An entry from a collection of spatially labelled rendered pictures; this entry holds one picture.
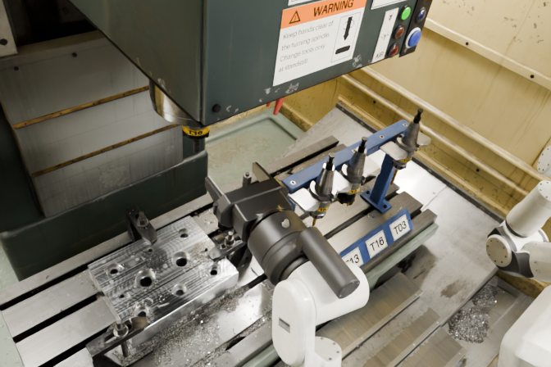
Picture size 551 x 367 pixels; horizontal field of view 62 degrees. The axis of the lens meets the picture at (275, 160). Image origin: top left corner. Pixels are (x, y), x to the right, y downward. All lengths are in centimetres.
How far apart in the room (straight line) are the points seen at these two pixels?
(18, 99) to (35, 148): 16
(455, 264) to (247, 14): 132
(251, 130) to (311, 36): 166
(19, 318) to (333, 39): 99
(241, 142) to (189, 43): 167
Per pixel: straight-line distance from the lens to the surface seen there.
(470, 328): 170
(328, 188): 105
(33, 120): 124
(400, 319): 153
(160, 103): 78
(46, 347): 124
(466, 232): 174
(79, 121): 130
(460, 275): 168
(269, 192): 71
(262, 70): 59
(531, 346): 87
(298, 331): 59
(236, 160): 208
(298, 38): 60
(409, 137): 127
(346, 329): 141
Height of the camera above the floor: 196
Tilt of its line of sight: 41 degrees down
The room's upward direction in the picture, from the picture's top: 9 degrees clockwise
